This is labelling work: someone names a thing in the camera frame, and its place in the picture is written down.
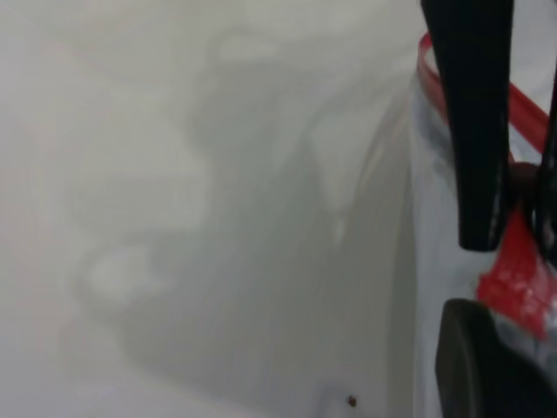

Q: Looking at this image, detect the clear plastic zip bag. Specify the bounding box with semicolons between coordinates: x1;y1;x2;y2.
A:
404;32;557;418

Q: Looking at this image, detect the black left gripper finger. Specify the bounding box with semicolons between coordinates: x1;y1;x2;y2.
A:
434;299;557;418

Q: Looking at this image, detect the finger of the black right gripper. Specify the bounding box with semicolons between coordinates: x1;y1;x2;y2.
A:
531;64;557;271
419;0;515;253

